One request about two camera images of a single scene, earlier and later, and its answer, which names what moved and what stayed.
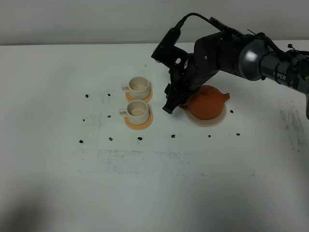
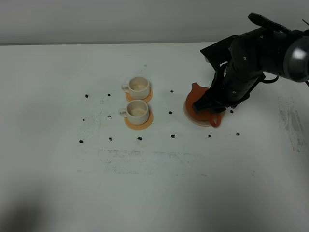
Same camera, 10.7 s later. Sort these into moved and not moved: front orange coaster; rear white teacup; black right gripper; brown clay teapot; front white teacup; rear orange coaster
Moved: brown clay teapot; black right gripper
Not moved: front orange coaster; rear white teacup; rear orange coaster; front white teacup
